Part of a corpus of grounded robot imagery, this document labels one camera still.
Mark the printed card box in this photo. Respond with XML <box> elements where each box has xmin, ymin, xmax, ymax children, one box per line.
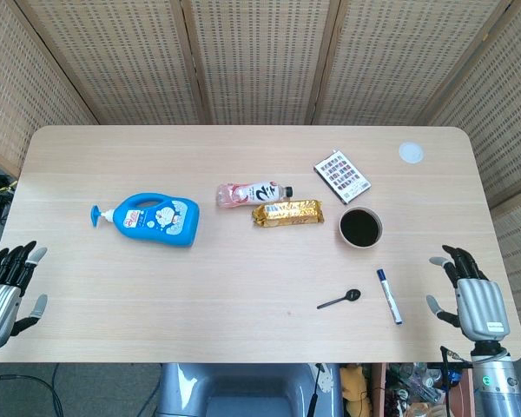
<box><xmin>313</xmin><ymin>148</ymin><xmax>373</xmax><ymax>205</ymax></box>

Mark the wooden crate with clutter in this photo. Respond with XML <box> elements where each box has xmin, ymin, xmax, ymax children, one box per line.
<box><xmin>371</xmin><ymin>362</ymin><xmax>477</xmax><ymax>417</ymax></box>

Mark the white blue marker pen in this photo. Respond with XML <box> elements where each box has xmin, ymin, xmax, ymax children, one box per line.
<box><xmin>376</xmin><ymin>268</ymin><xmax>404</xmax><ymax>326</ymax></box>

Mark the gold foil snack packet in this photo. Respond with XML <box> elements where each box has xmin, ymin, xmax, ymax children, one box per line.
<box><xmin>251</xmin><ymin>199</ymin><xmax>326</xmax><ymax>228</ymax></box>

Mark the black plastic spoon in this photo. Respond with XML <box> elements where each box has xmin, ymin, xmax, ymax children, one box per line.
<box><xmin>316</xmin><ymin>288</ymin><xmax>362</xmax><ymax>310</ymax></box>

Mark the black wrist cable with plug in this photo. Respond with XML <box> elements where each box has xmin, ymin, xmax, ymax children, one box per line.
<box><xmin>439</xmin><ymin>346</ymin><xmax>477</xmax><ymax>392</ymax></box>

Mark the grey robot torso base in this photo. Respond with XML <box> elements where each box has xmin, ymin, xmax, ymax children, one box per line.
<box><xmin>155</xmin><ymin>362</ymin><xmax>344</xmax><ymax>417</ymax></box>

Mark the black cable with white bracket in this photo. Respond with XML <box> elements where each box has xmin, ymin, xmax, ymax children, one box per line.
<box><xmin>306</xmin><ymin>363</ymin><xmax>333</xmax><ymax>417</ymax></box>

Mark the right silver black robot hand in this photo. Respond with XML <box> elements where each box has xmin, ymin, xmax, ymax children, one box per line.
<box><xmin>425</xmin><ymin>244</ymin><xmax>511</xmax><ymax>344</ymax></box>

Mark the black floor cable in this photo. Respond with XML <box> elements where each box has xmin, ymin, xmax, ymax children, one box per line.
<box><xmin>0</xmin><ymin>364</ymin><xmax>73</xmax><ymax>417</ymax></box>

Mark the white round table cap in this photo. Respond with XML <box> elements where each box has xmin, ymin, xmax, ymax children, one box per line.
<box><xmin>398</xmin><ymin>141</ymin><xmax>425</xmax><ymax>164</ymax></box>

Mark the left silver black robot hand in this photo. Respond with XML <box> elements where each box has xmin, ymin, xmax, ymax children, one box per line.
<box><xmin>0</xmin><ymin>241</ymin><xmax>49</xmax><ymax>351</ymax></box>

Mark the yellow plush toy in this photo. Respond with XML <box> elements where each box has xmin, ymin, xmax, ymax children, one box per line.
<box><xmin>340</xmin><ymin>363</ymin><xmax>373</xmax><ymax>417</ymax></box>

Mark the pink white drink bottle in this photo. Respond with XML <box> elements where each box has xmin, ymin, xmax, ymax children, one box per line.
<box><xmin>217</xmin><ymin>182</ymin><xmax>294</xmax><ymax>209</ymax></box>

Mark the beige bowl with dark inside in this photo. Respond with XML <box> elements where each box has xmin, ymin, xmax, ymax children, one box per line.
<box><xmin>339</xmin><ymin>206</ymin><xmax>384</xmax><ymax>250</ymax></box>

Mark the woven bamboo folding screen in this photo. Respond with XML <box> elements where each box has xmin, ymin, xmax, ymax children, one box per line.
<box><xmin>0</xmin><ymin>0</ymin><xmax>521</xmax><ymax>331</ymax></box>

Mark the blue pump detergent bottle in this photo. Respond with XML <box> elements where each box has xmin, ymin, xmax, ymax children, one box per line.
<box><xmin>90</xmin><ymin>193</ymin><xmax>201</xmax><ymax>248</ymax></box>

